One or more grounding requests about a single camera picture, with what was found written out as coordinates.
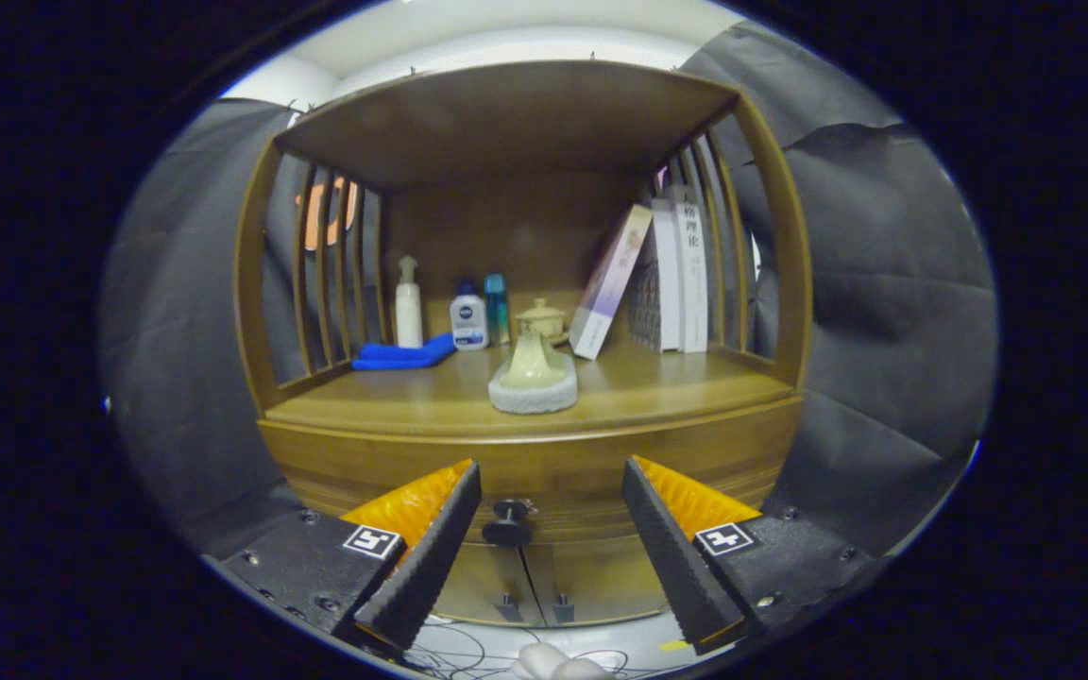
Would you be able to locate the wooden cabinet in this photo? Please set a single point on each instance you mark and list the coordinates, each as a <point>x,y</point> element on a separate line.
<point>506,123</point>

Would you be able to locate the wooden countertop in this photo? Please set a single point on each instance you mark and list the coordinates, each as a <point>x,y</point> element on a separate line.
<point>676,387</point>

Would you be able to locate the wooden drawer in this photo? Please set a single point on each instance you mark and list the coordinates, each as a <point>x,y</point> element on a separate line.
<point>553,472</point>

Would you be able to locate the wooden cabinet door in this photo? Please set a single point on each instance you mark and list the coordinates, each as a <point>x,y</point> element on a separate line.
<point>601,581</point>
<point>487,586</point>

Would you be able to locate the blue folded cloth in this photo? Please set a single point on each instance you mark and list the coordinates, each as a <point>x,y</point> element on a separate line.
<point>402,355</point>

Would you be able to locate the black drawer knob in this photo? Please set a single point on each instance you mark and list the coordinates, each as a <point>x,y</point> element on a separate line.
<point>508,524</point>

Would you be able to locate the white pump bottle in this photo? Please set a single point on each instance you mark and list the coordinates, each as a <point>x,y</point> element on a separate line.
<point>408,312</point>

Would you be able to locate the beige lidded teacup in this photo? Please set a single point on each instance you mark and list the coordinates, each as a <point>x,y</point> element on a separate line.
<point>544,321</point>

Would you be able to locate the white book patterned cover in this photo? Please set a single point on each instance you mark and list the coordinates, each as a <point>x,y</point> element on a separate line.
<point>657,283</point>

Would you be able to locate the white bottle blue cap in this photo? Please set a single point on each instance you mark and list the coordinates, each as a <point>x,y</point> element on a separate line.
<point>468,321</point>

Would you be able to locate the yellow floor tape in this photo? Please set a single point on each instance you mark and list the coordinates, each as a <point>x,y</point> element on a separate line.
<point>673,646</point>

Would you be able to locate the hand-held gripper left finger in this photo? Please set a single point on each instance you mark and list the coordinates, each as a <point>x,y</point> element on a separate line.
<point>431,557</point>

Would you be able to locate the white book black lettering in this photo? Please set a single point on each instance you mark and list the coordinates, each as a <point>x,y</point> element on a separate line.
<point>692,274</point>

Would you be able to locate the purple and white book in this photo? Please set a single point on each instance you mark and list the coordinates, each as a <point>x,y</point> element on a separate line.
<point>610,283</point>

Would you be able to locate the teal bottle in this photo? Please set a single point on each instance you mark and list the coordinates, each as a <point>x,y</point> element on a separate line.
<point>497,307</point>

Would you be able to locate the person's white shoe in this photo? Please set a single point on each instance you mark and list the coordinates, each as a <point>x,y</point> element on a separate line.
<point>553,666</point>

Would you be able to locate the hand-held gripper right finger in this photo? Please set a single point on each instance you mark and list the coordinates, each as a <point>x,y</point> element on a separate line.
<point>676,557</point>

